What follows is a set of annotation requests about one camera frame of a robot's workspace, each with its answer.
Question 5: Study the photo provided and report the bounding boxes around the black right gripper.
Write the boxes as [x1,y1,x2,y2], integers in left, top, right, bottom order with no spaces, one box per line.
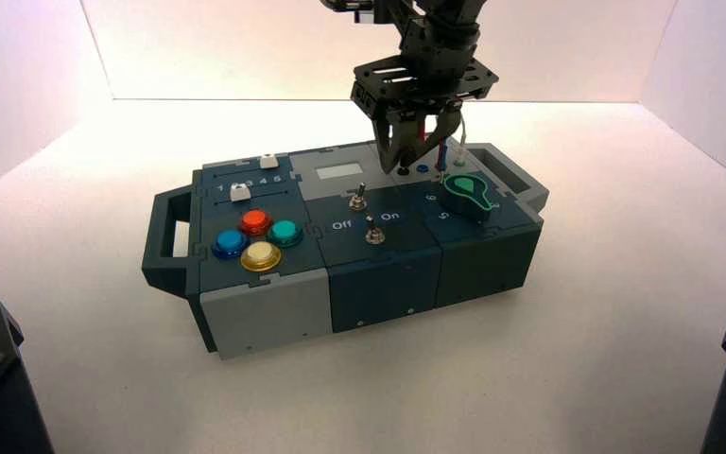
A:
[350,25,501,175]

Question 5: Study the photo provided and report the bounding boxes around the dark blue grey control box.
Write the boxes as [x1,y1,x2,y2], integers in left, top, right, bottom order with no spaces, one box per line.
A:
[141,140,551,361]

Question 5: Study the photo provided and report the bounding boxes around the green rotary pointer knob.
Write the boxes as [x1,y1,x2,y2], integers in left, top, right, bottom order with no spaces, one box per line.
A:
[441,175,502,223]

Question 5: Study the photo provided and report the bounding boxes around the grey display screen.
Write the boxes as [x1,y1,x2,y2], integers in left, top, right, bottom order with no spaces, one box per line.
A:
[314,163,365,182]

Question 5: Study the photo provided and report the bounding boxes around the teal round push button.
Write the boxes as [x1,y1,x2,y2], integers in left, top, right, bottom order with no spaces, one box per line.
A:
[267,218,305,250]

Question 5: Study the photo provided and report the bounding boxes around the red round push button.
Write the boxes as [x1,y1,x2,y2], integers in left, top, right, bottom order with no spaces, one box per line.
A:
[238,209,275,238]

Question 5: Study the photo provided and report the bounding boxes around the yellow round push button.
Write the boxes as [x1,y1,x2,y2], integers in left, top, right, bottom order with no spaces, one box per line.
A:
[240,240,284,273]

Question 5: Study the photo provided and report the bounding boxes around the blue round push button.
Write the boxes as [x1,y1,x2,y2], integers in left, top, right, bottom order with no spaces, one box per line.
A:
[211,229,251,261]

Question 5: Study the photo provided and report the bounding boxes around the white jumper wire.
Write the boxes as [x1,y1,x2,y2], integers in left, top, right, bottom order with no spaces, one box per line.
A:
[453,113,472,167]

